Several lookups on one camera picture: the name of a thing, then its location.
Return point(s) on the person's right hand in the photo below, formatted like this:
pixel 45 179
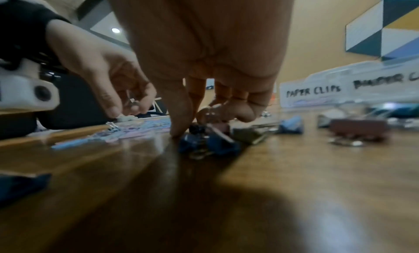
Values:
pixel 203 40

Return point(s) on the person's left hand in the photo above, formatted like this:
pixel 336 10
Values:
pixel 108 73

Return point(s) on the pile of pastel paper clips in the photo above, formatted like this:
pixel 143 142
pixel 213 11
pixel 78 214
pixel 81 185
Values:
pixel 111 135

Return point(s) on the scatter of small binder clips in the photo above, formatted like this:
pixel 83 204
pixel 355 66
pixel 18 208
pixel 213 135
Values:
pixel 216 143

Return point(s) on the clear plastic compartment box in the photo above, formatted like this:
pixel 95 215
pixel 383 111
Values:
pixel 353 89

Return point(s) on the round ceiling light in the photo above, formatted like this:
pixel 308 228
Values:
pixel 115 30

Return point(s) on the black marker wristband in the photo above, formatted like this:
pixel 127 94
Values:
pixel 23 21

